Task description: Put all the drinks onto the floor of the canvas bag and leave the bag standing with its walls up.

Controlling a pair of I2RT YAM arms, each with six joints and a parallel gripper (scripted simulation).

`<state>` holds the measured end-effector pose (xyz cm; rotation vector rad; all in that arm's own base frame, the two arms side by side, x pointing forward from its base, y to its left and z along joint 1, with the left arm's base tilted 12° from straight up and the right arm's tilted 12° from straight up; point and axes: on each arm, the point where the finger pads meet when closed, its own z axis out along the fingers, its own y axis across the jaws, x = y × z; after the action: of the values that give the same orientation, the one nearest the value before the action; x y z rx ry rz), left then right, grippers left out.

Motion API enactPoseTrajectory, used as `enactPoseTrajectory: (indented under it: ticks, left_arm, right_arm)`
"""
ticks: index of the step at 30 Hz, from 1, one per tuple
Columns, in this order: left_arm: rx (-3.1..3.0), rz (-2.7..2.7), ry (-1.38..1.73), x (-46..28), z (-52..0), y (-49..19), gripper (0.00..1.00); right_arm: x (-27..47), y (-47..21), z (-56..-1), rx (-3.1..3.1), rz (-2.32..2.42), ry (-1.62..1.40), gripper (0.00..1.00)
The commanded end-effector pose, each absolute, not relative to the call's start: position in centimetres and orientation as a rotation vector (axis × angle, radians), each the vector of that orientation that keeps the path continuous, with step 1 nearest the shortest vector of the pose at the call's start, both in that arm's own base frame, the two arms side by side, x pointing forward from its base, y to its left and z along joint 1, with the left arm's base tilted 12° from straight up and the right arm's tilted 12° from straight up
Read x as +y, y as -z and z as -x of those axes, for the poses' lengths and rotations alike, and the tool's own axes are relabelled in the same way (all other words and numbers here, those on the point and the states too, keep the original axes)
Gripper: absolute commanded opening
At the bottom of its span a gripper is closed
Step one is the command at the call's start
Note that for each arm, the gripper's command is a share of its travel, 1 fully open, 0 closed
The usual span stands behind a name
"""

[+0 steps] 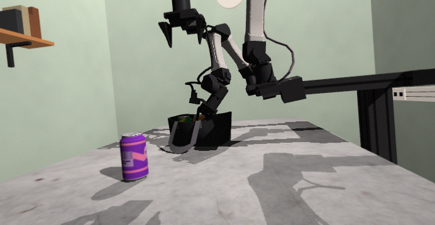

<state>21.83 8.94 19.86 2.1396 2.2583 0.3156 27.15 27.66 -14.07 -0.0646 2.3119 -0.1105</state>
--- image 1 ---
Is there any orange drink can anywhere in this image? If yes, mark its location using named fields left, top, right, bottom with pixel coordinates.
left=193, top=114, right=206, bottom=121

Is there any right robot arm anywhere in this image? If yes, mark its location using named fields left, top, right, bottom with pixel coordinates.
left=201, top=23, right=256, bottom=100

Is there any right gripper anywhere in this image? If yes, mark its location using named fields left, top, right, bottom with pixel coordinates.
left=192, top=92, right=222, bottom=121

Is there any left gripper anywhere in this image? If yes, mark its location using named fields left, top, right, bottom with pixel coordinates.
left=158, top=0, right=207, bottom=48

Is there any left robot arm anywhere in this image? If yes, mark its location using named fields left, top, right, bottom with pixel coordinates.
left=181, top=0, right=279, bottom=90

